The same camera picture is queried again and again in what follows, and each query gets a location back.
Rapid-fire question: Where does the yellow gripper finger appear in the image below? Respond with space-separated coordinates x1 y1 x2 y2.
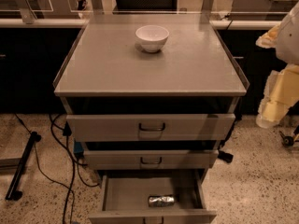
258 64 299 120
256 25 279 49

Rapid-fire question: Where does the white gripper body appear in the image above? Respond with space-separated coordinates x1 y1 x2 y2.
256 111 280 129

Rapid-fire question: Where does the silver redbull can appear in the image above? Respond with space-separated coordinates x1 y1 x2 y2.
148 195 175 207

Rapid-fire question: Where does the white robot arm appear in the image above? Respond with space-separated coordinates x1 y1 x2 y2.
256 2 299 128

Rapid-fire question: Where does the top grey drawer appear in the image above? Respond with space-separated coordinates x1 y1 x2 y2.
66 114 235 142

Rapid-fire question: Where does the grey drawer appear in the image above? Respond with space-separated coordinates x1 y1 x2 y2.
84 150 219 170
66 114 235 142
90 170 216 224

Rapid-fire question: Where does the grey drawer cabinet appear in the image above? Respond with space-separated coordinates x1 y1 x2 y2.
52 13 250 224

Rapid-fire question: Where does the middle grey drawer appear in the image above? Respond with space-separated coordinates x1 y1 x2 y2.
84 150 219 170

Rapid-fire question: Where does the bottom grey drawer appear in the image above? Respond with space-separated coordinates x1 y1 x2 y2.
90 170 216 224

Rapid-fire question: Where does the black wheeled stand base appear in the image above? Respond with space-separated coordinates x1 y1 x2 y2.
279 125 299 147

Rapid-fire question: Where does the black caster wheel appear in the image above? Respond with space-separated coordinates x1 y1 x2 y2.
218 150 234 163

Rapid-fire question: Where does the white ceramic bowl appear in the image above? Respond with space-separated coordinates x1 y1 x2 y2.
135 25 169 53

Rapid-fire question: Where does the black metal stand leg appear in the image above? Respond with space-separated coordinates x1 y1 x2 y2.
6 132 41 201

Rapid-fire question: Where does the black floor cable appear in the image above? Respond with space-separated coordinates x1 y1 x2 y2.
13 113 101 224

